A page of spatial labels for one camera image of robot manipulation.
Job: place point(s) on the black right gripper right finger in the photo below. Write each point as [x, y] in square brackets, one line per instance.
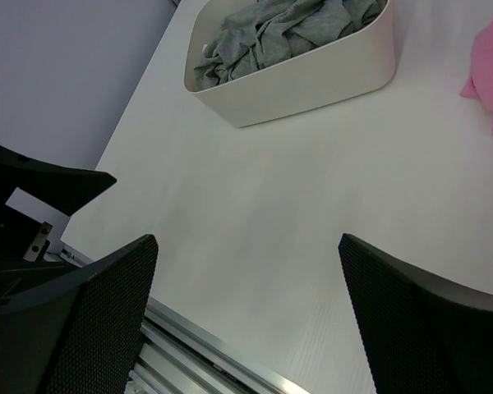
[421, 333]

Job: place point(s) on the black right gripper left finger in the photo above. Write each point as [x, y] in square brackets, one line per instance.
[65, 329]

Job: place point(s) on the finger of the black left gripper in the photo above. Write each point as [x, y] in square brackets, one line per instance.
[63, 188]

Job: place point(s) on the grey crumpled clothes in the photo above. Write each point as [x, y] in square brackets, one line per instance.
[266, 33]

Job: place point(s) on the white plastic basket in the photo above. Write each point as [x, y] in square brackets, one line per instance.
[357, 64]

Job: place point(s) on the aluminium mounting rail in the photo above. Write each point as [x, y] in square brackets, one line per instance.
[175, 355]

